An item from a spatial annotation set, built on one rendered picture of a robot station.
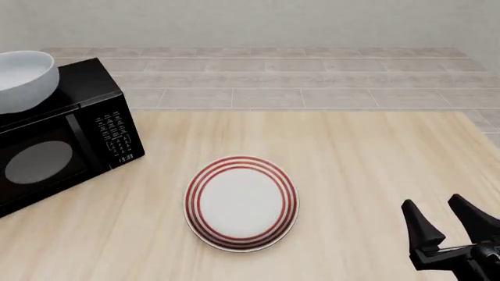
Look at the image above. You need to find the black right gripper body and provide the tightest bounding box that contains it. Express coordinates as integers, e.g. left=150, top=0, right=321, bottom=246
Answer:
left=408, top=239, right=500, bottom=281

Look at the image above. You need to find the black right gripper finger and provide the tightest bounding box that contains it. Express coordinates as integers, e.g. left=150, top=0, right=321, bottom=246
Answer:
left=447, top=193, right=500, bottom=245
left=401, top=199, right=447, bottom=251

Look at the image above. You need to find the white plate with red rings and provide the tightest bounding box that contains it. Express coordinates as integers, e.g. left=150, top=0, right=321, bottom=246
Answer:
left=183, top=155, right=301, bottom=254

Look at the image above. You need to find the white bowl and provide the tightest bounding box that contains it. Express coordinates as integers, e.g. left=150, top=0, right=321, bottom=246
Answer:
left=0, top=50, right=61, bottom=116

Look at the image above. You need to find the black microwave oven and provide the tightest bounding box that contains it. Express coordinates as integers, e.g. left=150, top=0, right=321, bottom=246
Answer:
left=0, top=57, right=146, bottom=219

